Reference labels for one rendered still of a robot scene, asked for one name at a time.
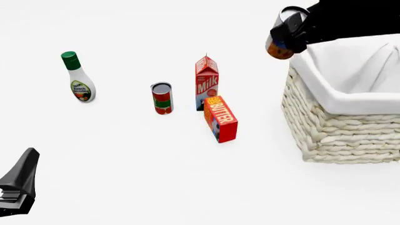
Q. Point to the ranch dressing bottle green cap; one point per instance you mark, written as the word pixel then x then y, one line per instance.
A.
pixel 82 82

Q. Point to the white cloth basket liner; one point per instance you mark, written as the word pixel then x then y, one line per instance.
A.
pixel 350 70

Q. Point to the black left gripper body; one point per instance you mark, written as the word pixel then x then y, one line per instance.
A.
pixel 17 202

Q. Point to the red butter box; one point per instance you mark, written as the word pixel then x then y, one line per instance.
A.
pixel 221 119

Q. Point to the red tomato sauce can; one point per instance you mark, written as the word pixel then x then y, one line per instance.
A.
pixel 162 98

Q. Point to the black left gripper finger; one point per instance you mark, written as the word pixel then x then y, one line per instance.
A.
pixel 22 171

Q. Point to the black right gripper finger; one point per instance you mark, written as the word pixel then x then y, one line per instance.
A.
pixel 289 32

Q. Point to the alphabet soup can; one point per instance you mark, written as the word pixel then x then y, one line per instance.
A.
pixel 279 51

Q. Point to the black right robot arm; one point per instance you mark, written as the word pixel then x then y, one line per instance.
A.
pixel 353 18

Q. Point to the red milk carton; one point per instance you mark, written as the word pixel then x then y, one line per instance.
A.
pixel 206 82

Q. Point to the white woven basket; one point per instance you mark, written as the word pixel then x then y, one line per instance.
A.
pixel 343 138

